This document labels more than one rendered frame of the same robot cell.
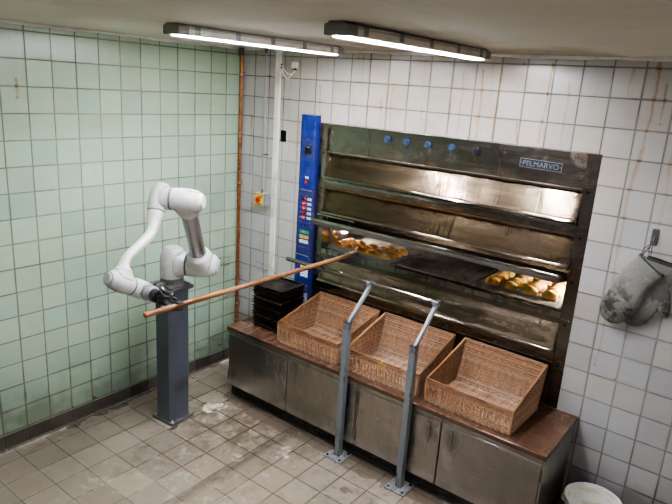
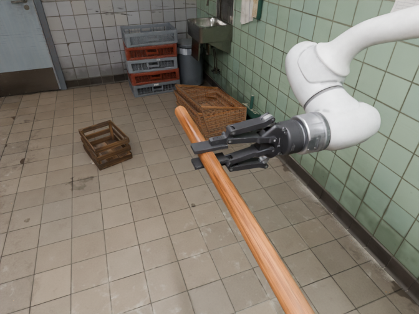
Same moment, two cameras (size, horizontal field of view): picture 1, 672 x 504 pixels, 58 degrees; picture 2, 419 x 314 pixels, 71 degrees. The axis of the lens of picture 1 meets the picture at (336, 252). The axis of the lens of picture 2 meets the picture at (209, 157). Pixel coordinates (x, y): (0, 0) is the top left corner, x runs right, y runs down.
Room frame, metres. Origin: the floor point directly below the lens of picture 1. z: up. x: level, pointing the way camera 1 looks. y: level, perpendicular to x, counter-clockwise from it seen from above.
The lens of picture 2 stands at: (3.26, 0.41, 1.54)
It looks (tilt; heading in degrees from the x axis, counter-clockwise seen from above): 36 degrees down; 123
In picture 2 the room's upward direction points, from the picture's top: straight up
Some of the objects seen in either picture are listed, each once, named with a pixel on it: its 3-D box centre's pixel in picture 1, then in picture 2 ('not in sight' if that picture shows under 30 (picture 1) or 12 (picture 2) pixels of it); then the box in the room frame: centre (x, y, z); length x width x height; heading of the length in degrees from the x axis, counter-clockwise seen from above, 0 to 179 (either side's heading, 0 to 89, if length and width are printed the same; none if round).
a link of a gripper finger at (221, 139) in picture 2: not in sight; (221, 136); (3.00, 0.84, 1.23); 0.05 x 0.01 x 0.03; 52
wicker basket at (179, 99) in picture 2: not in sight; (207, 108); (1.85, 2.55, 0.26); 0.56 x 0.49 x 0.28; 150
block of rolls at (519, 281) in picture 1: (535, 278); not in sight; (3.86, -1.34, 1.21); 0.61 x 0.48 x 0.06; 143
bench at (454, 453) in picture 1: (377, 404); not in sight; (3.69, -0.35, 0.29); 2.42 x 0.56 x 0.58; 53
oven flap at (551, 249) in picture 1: (431, 223); not in sight; (3.86, -0.61, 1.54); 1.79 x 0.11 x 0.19; 53
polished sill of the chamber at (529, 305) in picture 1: (427, 277); not in sight; (3.88, -0.63, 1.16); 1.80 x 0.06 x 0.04; 53
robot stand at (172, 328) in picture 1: (172, 352); not in sight; (3.85, 1.09, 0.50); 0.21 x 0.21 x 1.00; 57
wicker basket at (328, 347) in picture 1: (328, 325); not in sight; (3.99, 0.02, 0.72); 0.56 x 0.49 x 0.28; 52
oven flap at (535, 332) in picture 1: (423, 298); not in sight; (3.86, -0.61, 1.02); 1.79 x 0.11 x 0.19; 53
